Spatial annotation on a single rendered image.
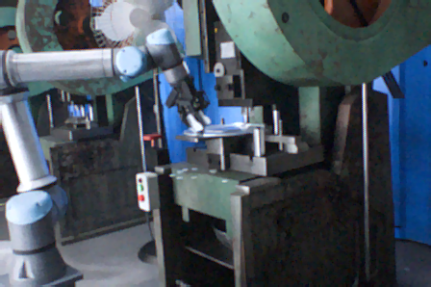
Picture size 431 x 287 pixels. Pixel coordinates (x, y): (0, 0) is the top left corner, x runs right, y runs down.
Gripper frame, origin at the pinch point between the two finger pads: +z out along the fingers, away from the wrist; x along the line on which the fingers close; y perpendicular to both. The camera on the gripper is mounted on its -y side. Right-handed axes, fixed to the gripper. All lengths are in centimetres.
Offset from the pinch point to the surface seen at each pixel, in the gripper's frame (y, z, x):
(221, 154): 0.3, 11.8, 4.0
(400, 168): 1, 92, 108
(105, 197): -156, 67, 10
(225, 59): -5.1, -13.9, 26.6
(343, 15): 37, -18, 41
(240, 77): 2.6, -7.8, 23.5
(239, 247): 20.2, 28.7, -18.1
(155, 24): -77, -27, 53
